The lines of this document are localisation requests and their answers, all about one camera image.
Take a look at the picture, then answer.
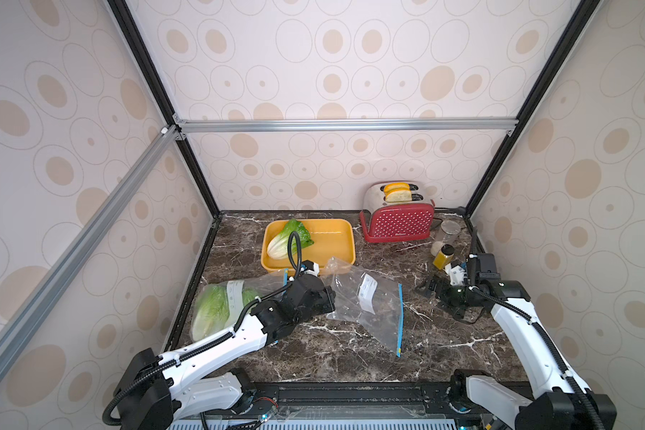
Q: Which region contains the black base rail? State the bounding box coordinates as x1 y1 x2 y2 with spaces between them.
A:
160 378 587 430

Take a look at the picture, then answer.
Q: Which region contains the left slanted aluminium bar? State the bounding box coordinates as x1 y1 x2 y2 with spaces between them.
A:
0 125 179 383

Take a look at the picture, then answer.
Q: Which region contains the yellow oil bottle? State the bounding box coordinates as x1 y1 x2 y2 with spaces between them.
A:
433 244 455 270

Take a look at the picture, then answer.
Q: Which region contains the red toaster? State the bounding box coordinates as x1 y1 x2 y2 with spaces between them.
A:
359 182 435 243

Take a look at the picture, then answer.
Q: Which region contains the clear glass jar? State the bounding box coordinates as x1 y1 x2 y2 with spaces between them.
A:
435 220 462 245

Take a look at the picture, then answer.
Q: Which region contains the pale toast slice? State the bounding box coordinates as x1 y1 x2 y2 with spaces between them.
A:
384 189 413 202

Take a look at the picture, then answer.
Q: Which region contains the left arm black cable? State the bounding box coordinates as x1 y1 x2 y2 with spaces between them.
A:
101 230 303 426

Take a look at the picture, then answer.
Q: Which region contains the yellow toast slice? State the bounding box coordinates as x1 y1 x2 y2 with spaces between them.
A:
383 183 411 195

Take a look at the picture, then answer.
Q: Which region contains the yellow plastic tray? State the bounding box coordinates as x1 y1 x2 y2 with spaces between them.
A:
261 219 356 272

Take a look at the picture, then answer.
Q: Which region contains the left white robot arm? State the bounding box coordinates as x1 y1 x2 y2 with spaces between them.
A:
102 274 336 429

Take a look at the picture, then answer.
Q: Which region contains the clear zipper bag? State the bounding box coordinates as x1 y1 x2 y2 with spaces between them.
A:
321 257 404 357
189 269 290 342

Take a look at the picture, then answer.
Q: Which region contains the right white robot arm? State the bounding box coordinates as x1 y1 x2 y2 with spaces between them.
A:
419 253 617 429

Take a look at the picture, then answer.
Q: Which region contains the chinese cabbage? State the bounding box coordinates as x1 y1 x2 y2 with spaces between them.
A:
225 281 260 327
191 285 229 341
266 220 315 260

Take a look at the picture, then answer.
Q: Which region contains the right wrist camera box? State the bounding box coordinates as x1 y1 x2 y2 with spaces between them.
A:
444 263 467 287

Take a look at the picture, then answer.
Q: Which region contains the horizontal aluminium bar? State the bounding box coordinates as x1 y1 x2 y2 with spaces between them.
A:
177 118 518 134

